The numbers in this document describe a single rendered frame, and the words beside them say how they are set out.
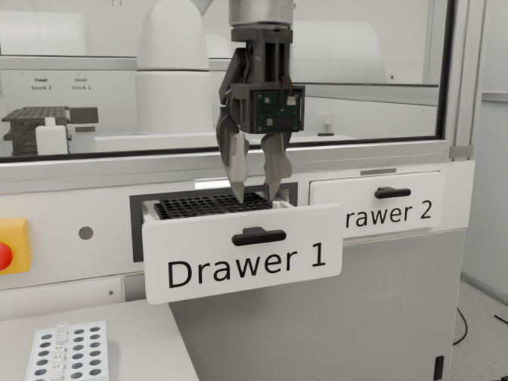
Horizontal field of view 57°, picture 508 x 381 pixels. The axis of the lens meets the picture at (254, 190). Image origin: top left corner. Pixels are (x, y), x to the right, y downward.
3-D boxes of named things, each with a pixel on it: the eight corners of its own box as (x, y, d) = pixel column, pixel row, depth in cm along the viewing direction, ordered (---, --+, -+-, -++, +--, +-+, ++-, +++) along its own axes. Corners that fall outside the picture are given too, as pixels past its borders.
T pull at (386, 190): (411, 196, 86) (412, 188, 86) (376, 199, 84) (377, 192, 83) (399, 191, 89) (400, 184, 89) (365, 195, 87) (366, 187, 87)
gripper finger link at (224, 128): (215, 164, 58) (224, 92, 56) (212, 162, 59) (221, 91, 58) (250, 167, 60) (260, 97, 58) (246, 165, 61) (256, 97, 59)
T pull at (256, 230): (286, 240, 62) (287, 230, 62) (233, 247, 60) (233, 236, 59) (277, 232, 66) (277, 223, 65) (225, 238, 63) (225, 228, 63)
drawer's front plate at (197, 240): (341, 274, 71) (345, 205, 68) (147, 305, 61) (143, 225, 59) (336, 271, 73) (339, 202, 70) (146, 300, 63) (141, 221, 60)
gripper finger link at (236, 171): (231, 212, 56) (242, 134, 54) (218, 199, 61) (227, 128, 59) (255, 213, 57) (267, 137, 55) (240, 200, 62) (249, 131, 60)
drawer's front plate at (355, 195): (441, 225, 95) (446, 172, 92) (312, 243, 85) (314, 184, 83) (435, 223, 96) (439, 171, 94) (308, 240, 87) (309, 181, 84)
